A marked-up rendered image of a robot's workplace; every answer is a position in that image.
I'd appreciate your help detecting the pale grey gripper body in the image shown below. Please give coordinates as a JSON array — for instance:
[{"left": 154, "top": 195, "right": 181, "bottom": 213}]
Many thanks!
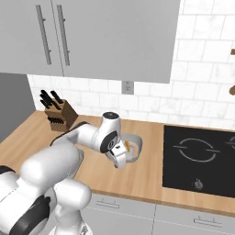
[{"left": 105, "top": 148, "right": 129, "bottom": 170}]

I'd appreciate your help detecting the grey container with orange food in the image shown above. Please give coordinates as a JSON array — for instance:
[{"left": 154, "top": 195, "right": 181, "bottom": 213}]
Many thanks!
[{"left": 121, "top": 133, "right": 144, "bottom": 163}]

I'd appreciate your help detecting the grey drawer front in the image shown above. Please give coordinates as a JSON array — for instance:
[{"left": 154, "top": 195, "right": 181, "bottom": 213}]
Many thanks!
[
  {"left": 151, "top": 203, "right": 235, "bottom": 235},
  {"left": 82, "top": 192, "right": 158, "bottom": 235}
]

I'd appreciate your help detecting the wooden knife block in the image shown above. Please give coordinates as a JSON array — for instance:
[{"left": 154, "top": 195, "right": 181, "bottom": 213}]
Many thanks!
[{"left": 44, "top": 98, "right": 79, "bottom": 133}]

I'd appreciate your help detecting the black glass hob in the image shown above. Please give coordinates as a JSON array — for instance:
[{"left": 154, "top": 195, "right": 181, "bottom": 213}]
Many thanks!
[{"left": 162, "top": 124, "right": 235, "bottom": 199}]

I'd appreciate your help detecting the grey hob knob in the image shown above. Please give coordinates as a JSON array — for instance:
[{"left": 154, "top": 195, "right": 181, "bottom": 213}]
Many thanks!
[{"left": 193, "top": 178, "right": 204, "bottom": 190}]

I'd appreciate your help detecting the grey fridge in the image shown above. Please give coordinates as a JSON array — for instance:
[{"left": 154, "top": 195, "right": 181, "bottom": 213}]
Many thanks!
[{"left": 0, "top": 72, "right": 37, "bottom": 144}]

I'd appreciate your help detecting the grey drawer handle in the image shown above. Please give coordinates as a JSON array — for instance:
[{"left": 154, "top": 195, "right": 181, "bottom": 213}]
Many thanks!
[
  {"left": 95, "top": 198, "right": 121, "bottom": 210},
  {"left": 193, "top": 215, "right": 223, "bottom": 229}
]

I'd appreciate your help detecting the grey wall power outlet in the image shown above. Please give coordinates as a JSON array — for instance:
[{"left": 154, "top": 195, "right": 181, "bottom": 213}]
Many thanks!
[{"left": 121, "top": 80, "right": 135, "bottom": 95}]

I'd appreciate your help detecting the black knife handle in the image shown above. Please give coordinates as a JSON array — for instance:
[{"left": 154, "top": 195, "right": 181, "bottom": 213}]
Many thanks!
[
  {"left": 39, "top": 89, "right": 55, "bottom": 106},
  {"left": 50, "top": 90, "right": 64, "bottom": 106},
  {"left": 39, "top": 98, "right": 51, "bottom": 110}
]

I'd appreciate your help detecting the wide grey wall cupboard door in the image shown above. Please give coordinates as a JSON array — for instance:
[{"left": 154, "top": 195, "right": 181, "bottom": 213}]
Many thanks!
[{"left": 50, "top": 0, "right": 182, "bottom": 84}]

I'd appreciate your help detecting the grey bar cupboard handle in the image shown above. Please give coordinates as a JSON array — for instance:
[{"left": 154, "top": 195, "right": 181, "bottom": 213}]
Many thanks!
[
  {"left": 35, "top": 4, "right": 52, "bottom": 66},
  {"left": 56, "top": 4, "right": 72, "bottom": 67}
]

